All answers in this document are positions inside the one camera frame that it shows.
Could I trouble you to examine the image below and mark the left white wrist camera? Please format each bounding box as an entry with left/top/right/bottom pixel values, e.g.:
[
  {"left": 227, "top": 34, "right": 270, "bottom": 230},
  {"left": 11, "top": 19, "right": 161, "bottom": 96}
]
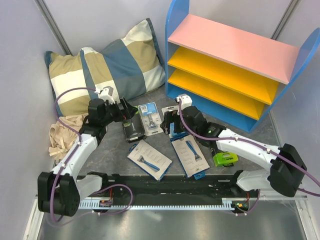
[{"left": 94, "top": 86, "right": 116, "bottom": 104}]

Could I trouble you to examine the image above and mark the checked blue beige pillow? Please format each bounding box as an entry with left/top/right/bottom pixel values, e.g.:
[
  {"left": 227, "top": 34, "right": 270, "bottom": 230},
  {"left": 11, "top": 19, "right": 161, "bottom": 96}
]
[{"left": 44, "top": 18, "right": 166, "bottom": 117}]

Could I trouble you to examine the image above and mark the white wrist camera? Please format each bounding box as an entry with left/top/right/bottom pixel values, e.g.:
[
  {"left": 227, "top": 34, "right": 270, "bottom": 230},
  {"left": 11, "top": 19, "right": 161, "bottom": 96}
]
[
  {"left": 94, "top": 86, "right": 116, "bottom": 104},
  {"left": 175, "top": 94, "right": 193, "bottom": 110}
]

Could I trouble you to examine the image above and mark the grey slotted cable duct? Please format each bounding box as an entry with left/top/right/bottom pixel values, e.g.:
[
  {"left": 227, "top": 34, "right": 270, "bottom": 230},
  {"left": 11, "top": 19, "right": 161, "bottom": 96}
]
[{"left": 78, "top": 197, "right": 249, "bottom": 212}]

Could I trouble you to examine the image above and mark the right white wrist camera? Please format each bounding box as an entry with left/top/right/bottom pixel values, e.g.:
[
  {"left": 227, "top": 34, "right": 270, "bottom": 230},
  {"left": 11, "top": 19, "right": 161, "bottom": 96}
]
[{"left": 175, "top": 94, "right": 193, "bottom": 110}]

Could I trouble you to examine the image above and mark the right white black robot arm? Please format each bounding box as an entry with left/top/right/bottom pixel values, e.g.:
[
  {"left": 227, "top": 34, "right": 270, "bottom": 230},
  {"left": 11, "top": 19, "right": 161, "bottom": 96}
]
[{"left": 160, "top": 105, "right": 307, "bottom": 197}]

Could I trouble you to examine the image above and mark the colourful wooden shelf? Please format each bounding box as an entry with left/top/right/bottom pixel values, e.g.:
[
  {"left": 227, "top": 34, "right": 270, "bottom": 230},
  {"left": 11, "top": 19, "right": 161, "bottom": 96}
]
[{"left": 165, "top": 0, "right": 320, "bottom": 133}]

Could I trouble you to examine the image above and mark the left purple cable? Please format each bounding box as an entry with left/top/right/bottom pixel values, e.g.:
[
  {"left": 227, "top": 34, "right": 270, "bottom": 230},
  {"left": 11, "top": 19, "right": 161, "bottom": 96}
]
[{"left": 49, "top": 87, "right": 133, "bottom": 227}]

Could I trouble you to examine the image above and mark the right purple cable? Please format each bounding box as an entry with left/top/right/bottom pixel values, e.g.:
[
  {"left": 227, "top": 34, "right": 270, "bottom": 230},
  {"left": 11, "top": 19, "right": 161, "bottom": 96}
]
[{"left": 174, "top": 97, "right": 320, "bottom": 218}]

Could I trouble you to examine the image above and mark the beige crumpled cloth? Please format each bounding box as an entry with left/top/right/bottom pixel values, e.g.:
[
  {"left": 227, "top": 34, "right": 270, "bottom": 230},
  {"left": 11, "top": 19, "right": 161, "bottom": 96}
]
[{"left": 48, "top": 113, "right": 88, "bottom": 161}]

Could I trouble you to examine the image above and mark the purple cable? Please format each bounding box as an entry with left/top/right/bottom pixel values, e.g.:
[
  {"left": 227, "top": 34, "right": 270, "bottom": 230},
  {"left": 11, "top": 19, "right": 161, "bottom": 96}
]
[
  {"left": 174, "top": 97, "right": 320, "bottom": 218},
  {"left": 49, "top": 87, "right": 133, "bottom": 227}
]

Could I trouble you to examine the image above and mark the black green razor box left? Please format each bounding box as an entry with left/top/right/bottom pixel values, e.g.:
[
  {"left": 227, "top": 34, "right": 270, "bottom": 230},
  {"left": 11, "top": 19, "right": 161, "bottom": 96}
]
[{"left": 122, "top": 110, "right": 146, "bottom": 143}]

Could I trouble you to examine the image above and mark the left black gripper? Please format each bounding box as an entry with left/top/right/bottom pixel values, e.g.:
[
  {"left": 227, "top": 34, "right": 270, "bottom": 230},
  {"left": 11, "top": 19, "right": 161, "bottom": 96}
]
[{"left": 100, "top": 97, "right": 138, "bottom": 126}]

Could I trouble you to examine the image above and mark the black green razor box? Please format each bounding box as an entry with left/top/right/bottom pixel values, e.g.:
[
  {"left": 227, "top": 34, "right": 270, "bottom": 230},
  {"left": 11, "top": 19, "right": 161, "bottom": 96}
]
[
  {"left": 122, "top": 110, "right": 146, "bottom": 143},
  {"left": 210, "top": 147, "right": 238, "bottom": 167}
]

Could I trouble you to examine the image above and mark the harry's razor pack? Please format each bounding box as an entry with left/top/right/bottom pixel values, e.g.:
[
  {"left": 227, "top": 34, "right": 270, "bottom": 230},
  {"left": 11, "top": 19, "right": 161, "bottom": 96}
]
[
  {"left": 127, "top": 140, "right": 172, "bottom": 181},
  {"left": 171, "top": 135, "right": 210, "bottom": 180}
]

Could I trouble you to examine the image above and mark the blue Gillette razor blister pack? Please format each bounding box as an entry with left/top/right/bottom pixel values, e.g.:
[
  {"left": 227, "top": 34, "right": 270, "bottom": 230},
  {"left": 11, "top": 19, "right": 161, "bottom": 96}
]
[{"left": 161, "top": 105, "right": 187, "bottom": 141}]

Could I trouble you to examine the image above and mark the black green razor box right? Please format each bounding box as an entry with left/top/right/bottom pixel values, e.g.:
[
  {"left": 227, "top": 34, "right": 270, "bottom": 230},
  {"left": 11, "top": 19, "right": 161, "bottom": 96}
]
[{"left": 210, "top": 147, "right": 238, "bottom": 167}]

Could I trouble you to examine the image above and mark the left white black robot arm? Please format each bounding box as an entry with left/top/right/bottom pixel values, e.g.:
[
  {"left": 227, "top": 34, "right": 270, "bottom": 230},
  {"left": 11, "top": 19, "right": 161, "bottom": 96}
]
[{"left": 37, "top": 98, "right": 138, "bottom": 217}]

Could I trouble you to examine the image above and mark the aluminium frame rail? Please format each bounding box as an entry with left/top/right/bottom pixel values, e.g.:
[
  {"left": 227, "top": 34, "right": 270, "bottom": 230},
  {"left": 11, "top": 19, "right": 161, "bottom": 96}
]
[{"left": 24, "top": 191, "right": 320, "bottom": 240}]

